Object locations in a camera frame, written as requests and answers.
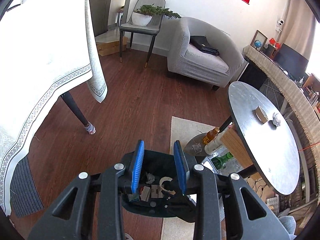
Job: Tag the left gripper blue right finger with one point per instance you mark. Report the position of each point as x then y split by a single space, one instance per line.
182 168

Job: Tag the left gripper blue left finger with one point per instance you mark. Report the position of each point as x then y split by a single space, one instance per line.
136 165

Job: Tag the black tissue pack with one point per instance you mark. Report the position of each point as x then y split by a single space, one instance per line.
145 193

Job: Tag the black trash bin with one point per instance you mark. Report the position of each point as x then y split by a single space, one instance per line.
165 199

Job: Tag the green glass bottle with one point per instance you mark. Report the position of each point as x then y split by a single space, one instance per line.
219 161

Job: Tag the amber glass bottle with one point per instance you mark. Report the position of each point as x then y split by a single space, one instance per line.
211 135

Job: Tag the beige floor rug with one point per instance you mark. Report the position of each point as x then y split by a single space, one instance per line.
183 130

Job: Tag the black dining table leg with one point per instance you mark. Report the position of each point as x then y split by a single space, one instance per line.
69 101

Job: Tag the round grey marble table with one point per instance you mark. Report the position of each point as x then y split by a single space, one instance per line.
272 149

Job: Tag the torn brown paper cup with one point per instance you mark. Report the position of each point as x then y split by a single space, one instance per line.
261 114

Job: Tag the crumpled white tissue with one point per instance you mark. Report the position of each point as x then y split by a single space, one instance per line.
276 119

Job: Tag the grey fabric armchair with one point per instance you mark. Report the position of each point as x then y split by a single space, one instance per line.
185 59

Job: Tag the dark striped floor mat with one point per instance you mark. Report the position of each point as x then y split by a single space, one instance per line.
25 198

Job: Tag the flat cardboard box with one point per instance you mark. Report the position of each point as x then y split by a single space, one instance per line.
108 48

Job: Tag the black handbag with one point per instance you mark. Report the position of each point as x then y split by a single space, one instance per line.
201 43

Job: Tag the beige fringed desk cloth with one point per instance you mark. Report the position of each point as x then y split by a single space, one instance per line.
296 99

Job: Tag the grey dining chair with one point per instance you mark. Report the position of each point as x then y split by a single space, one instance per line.
152 29

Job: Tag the small blue globe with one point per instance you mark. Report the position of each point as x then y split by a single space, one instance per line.
257 44

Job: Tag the pale green patterned tablecloth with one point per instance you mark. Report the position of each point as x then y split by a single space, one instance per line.
47 48

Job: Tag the potted green plant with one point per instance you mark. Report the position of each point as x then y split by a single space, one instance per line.
152 13

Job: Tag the black computer monitor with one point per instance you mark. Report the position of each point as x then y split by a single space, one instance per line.
291 61

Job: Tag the grey-green door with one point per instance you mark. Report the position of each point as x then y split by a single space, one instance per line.
105 5

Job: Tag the wooden picture frame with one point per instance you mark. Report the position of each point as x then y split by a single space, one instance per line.
259 36

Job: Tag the white security camera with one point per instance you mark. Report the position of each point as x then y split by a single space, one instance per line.
279 26

